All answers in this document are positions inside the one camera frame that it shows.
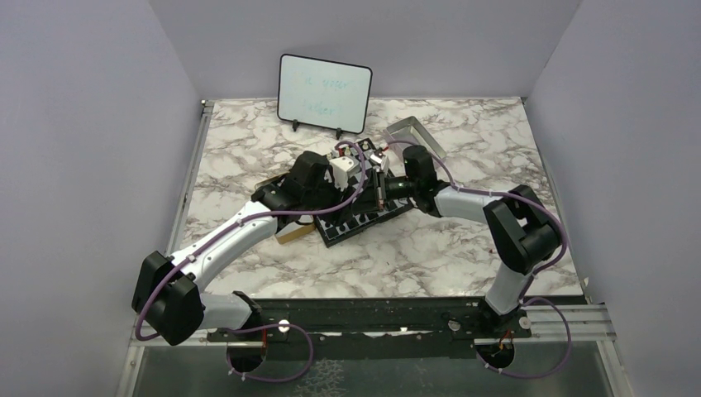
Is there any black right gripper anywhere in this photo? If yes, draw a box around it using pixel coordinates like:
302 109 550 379
353 168 419 214

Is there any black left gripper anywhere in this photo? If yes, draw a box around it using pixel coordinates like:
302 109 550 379
303 170 356 227

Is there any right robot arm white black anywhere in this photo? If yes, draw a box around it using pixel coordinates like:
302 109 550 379
368 145 567 337

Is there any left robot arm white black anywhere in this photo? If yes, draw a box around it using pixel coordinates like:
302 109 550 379
131 151 362 346

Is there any gold metal tin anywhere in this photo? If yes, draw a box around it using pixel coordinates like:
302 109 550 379
251 174 316 245

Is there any black white chessboard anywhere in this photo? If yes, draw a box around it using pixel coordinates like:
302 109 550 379
314 138 413 247

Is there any silver pink metal tin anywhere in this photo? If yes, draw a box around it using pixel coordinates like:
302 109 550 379
381 116 446 160

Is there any small whiteboard on stand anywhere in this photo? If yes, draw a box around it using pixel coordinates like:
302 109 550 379
277 54 373 135

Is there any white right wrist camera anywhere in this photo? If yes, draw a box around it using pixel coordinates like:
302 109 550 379
370 150 390 173

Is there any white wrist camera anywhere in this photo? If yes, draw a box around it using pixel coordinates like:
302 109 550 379
329 156 360 191
370 150 390 173

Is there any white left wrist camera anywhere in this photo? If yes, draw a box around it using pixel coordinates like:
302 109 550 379
329 156 360 191

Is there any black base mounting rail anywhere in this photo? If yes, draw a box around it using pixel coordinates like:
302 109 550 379
174 297 536 361

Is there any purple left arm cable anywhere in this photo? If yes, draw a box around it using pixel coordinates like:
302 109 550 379
134 141 368 383

